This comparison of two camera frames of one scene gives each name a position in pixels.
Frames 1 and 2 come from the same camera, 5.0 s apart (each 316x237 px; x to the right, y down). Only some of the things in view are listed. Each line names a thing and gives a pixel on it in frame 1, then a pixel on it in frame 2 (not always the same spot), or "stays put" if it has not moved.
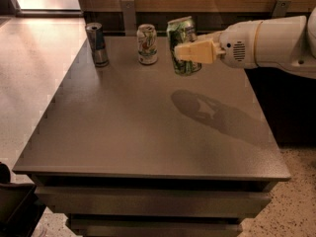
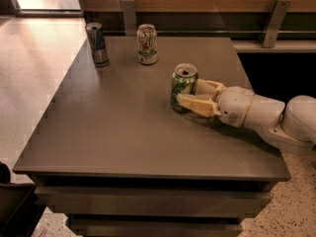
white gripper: [237, 44] to [234, 105]
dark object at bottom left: [20, 206] stays put
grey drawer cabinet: [135, 149] stays put
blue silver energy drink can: [98, 43] stays put
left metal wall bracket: [129, 17] stays put
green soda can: [182, 31] to [185, 81]
